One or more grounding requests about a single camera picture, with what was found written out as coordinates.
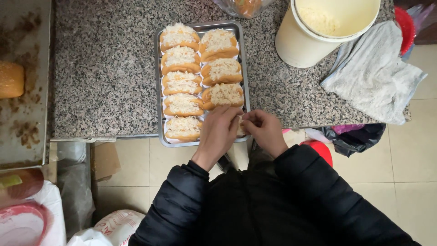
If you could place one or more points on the pink plastic bag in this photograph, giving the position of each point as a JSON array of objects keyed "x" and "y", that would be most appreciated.
[{"x": 346, "y": 128}]

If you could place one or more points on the clear bag with orange food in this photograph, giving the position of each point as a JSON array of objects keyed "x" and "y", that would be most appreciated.
[{"x": 244, "y": 6}]

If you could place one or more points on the brown round lid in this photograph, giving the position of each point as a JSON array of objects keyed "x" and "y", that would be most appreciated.
[{"x": 25, "y": 184}]

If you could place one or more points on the person's right hand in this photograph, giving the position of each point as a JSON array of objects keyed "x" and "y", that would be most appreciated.
[{"x": 268, "y": 135}]

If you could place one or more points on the shredded cheese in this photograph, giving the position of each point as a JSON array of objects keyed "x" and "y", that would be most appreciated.
[{"x": 319, "y": 20}]

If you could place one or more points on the brown cardboard piece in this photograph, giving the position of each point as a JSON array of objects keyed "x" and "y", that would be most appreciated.
[{"x": 104, "y": 160}]

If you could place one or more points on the white plastic bag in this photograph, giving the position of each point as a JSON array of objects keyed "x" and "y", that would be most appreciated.
[{"x": 315, "y": 135}]

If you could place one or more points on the grey towel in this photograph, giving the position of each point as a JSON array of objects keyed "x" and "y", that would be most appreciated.
[{"x": 372, "y": 75}]

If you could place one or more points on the dirty metal baking sheet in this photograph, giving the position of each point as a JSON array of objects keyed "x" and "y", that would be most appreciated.
[{"x": 24, "y": 129}]

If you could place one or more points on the clear plastic bag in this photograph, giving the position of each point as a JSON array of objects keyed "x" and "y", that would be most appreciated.
[{"x": 73, "y": 191}]

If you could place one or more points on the golden bread loaf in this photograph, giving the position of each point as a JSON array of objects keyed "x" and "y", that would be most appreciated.
[{"x": 10, "y": 80}]

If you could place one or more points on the black puffer jacket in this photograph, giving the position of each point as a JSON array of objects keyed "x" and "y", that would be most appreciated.
[{"x": 259, "y": 211}]

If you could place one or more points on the person's left fingers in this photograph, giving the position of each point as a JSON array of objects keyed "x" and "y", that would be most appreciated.
[{"x": 230, "y": 118}]

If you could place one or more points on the rectangular steel tray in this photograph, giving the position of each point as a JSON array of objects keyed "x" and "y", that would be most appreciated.
[{"x": 157, "y": 102}]

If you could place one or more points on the cream plastic bucket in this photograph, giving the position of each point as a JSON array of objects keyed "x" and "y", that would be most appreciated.
[{"x": 297, "y": 44}]

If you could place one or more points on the red-rimmed white tub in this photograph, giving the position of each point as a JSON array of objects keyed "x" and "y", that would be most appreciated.
[{"x": 24, "y": 222}]

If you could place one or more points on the rows of cheese-topped buns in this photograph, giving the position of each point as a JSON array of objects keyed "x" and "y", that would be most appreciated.
[{"x": 182, "y": 82}]

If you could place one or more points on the person's left hand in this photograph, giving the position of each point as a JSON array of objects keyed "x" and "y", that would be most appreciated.
[{"x": 213, "y": 136}]

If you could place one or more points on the white printed sack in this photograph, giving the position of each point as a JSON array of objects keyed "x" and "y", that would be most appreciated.
[{"x": 116, "y": 225}]

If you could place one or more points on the single cheese-topped bun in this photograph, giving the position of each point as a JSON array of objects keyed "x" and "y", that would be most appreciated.
[{"x": 241, "y": 126}]

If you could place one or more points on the black plastic bag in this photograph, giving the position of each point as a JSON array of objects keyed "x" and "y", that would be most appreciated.
[{"x": 358, "y": 138}]

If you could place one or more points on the red plastic basket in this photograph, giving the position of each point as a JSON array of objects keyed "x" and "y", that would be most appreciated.
[{"x": 406, "y": 30}]

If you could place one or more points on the person's right fingers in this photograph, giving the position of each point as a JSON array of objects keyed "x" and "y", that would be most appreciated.
[{"x": 254, "y": 121}]

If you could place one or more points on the red plastic stool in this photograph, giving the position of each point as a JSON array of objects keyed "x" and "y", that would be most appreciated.
[{"x": 322, "y": 150}]

